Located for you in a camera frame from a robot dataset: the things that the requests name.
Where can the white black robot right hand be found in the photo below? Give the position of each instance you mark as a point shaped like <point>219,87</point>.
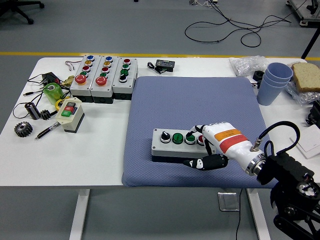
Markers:
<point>230,142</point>

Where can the grey four-button control box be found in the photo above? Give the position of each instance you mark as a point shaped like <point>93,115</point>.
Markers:
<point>122,86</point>
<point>170,148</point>

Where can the grey five-button control box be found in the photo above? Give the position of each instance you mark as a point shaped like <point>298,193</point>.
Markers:
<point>80,87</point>
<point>100,89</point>

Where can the silver floor outlet box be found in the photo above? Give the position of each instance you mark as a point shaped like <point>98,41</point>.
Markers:
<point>228,202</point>

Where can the blue plastic cup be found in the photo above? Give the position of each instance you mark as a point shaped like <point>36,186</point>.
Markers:
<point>270,95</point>
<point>278,71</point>
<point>272,81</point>

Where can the small red black connector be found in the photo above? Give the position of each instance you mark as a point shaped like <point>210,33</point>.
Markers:
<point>255,85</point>

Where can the blue-grey quilted mat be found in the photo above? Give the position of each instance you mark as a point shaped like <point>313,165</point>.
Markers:
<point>170,105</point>

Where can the white table leg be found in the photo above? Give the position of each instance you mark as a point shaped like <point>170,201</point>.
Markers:
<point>78,215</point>
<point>258,215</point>

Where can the clear bubble wrap bag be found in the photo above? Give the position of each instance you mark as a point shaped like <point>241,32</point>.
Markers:
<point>246,65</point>

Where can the white card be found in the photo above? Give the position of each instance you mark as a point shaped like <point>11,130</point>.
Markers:
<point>311,142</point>

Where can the clear plastic bag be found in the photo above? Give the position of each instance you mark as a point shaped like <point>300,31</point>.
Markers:
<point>303,97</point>

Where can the black device block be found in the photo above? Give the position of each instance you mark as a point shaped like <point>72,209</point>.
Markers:
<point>315,112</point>

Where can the bread slice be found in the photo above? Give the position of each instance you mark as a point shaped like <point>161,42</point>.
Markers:
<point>306,76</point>

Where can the black digital meter module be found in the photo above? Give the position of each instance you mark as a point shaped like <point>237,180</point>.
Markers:
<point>164,65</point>

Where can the brass fitting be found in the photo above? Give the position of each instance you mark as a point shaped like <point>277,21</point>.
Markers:
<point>67,81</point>

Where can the black pen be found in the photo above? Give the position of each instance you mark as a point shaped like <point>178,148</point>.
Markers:
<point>47,130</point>

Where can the green tape roll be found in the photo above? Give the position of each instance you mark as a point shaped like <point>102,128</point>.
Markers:
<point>53,93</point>

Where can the small black gear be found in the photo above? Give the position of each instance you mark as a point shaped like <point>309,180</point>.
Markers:
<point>45,115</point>

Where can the black power adapter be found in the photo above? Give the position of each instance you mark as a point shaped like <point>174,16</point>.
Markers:
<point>50,77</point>

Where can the black cylindrical capacitor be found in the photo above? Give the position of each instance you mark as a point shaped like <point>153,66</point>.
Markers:
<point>32,111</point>

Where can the large steel gear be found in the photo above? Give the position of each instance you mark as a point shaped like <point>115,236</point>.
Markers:
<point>20,131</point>

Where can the black office chair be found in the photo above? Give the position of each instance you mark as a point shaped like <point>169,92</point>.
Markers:
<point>15,7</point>

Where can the aluminium frame cart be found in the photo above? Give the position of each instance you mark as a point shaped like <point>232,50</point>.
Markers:
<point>306,12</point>

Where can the cream red-green switch box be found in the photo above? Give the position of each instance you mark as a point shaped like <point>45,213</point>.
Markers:
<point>71,118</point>

